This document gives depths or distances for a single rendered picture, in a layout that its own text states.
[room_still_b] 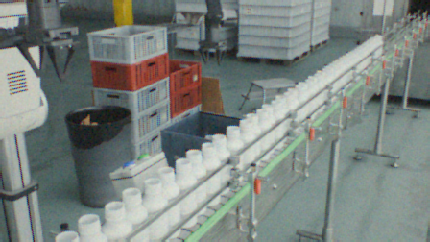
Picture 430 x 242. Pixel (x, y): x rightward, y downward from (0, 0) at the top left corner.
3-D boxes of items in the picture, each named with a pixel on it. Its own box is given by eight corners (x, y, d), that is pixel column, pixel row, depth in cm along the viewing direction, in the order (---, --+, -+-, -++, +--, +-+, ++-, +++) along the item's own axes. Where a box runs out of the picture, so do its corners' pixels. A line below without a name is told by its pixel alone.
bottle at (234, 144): (225, 185, 128) (226, 132, 123) (220, 177, 134) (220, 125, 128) (245, 183, 130) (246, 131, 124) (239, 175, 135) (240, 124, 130)
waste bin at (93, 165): (107, 219, 300) (99, 130, 278) (59, 203, 321) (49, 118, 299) (149, 191, 337) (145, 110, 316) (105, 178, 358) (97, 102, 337)
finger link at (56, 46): (58, 85, 81) (51, 34, 78) (31, 81, 84) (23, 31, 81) (85, 79, 87) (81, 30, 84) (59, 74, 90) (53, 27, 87)
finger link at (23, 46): (43, 84, 83) (36, 32, 80) (17, 79, 86) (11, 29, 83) (72, 76, 88) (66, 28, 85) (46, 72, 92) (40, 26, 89)
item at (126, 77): (133, 92, 353) (131, 64, 346) (91, 86, 368) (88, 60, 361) (170, 76, 406) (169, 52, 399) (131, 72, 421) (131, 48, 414)
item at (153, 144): (137, 168, 374) (135, 144, 367) (98, 160, 390) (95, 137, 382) (173, 144, 427) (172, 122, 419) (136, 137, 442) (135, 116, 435)
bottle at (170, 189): (164, 224, 109) (161, 162, 104) (185, 230, 106) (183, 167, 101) (150, 236, 104) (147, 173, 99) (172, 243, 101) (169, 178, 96)
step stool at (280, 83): (272, 105, 548) (273, 72, 534) (299, 120, 495) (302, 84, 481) (238, 109, 530) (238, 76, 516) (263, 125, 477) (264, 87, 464)
